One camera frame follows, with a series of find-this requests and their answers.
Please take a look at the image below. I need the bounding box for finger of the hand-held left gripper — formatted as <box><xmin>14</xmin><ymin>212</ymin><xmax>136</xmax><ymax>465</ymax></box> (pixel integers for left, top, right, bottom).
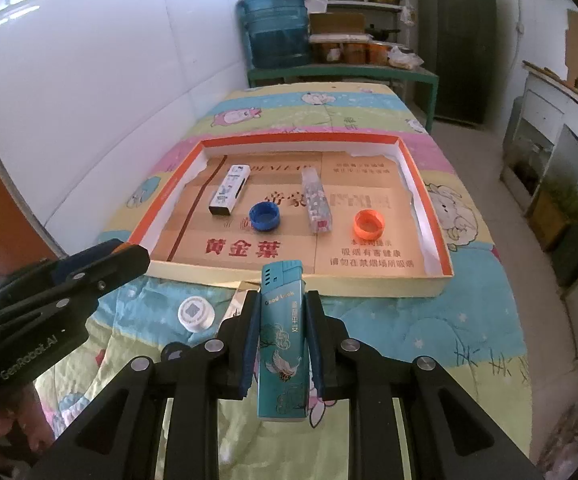
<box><xmin>0</xmin><ymin>245</ymin><xmax>151</xmax><ymax>342</ymax></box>
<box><xmin>0</xmin><ymin>239</ymin><xmax>126</xmax><ymax>307</ymax></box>

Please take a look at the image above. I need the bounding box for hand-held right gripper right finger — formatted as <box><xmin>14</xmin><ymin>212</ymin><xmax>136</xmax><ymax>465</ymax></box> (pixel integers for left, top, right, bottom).
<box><xmin>303</xmin><ymin>290</ymin><xmax>545</xmax><ymax>480</ymax></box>

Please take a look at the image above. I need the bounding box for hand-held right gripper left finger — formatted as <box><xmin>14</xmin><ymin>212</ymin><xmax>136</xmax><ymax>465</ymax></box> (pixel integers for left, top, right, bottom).
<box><xmin>19</xmin><ymin>290</ymin><xmax>262</xmax><ymax>480</ymax></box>

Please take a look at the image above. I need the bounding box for teal lighter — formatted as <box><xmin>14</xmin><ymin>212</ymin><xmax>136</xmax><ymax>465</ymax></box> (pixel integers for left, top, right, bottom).
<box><xmin>256</xmin><ymin>260</ymin><xmax>311</xmax><ymax>422</ymax></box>

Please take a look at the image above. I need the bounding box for gold bar lighter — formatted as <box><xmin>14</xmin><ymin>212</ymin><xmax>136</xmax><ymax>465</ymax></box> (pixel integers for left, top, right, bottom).
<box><xmin>223</xmin><ymin>281</ymin><xmax>260</xmax><ymax>321</ymax></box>

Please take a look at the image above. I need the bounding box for white bottle cap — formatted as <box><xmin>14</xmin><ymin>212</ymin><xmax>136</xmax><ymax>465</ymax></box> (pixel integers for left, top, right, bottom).
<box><xmin>176</xmin><ymin>296</ymin><xmax>216</xmax><ymax>333</ymax></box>

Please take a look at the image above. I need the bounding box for shallow cardboard box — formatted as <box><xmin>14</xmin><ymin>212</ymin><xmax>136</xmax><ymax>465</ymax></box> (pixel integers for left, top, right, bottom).
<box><xmin>128</xmin><ymin>127</ymin><xmax>455</xmax><ymax>298</ymax></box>

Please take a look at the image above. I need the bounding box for blue bottle cap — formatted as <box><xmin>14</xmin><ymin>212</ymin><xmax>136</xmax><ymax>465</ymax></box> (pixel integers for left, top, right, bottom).
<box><xmin>248</xmin><ymin>202</ymin><xmax>282</xmax><ymax>232</ymax></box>

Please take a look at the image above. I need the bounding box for clear patterned lighter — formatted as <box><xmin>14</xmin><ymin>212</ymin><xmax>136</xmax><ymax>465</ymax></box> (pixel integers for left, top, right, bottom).
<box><xmin>300</xmin><ymin>166</ymin><xmax>332</xmax><ymax>234</ymax></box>

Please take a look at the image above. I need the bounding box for white black lighter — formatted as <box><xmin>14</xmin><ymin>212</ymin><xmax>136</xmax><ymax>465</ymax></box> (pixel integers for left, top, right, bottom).
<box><xmin>208</xmin><ymin>162</ymin><xmax>251</xmax><ymax>217</ymax></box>

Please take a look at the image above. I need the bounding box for person's left hand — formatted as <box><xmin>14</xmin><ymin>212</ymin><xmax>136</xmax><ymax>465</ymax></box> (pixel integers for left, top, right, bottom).
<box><xmin>0</xmin><ymin>385</ymin><xmax>57</xmax><ymax>456</ymax></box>

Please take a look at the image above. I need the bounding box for yellowish crate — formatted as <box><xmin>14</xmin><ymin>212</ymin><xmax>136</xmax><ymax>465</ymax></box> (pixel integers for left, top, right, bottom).
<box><xmin>532</xmin><ymin>187</ymin><xmax>577</xmax><ymax>253</ymax></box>

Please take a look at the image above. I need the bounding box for green low table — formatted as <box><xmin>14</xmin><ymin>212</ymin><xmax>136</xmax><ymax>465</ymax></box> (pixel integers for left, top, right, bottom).
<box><xmin>246</xmin><ymin>65</ymin><xmax>440</xmax><ymax>133</ymax></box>

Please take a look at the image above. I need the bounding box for green crate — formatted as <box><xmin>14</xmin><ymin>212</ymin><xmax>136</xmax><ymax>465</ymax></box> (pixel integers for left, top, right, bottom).
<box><xmin>552</xmin><ymin>225</ymin><xmax>578</xmax><ymax>286</ymax></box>

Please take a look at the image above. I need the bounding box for white plastic bag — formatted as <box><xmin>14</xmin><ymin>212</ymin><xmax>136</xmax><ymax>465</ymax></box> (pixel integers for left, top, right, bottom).
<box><xmin>388</xmin><ymin>46</ymin><xmax>425</xmax><ymax>70</ymax></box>

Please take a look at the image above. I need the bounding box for blue water jug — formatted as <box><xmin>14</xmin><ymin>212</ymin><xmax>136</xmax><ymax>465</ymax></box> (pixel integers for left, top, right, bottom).
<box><xmin>236</xmin><ymin>0</ymin><xmax>312</xmax><ymax>68</ymax></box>

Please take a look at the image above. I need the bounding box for black pan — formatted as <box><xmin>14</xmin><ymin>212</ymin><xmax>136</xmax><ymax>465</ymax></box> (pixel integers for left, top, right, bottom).
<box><xmin>366</xmin><ymin>25</ymin><xmax>401</xmax><ymax>43</ymax></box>

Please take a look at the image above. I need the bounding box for brown cardboard carton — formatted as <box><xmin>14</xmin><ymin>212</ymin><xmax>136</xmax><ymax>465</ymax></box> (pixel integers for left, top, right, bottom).
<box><xmin>309</xmin><ymin>12</ymin><xmax>367</xmax><ymax>36</ymax></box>

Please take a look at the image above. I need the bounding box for dark green fridge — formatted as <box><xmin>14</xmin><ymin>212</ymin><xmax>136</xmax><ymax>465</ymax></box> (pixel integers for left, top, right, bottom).
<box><xmin>415</xmin><ymin>0</ymin><xmax>497</xmax><ymax>126</ymax></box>

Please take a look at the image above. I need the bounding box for grey counter cabinet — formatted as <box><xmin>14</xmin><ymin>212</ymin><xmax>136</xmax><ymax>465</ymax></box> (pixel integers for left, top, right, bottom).
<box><xmin>502</xmin><ymin>60</ymin><xmax>578</xmax><ymax>361</ymax></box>

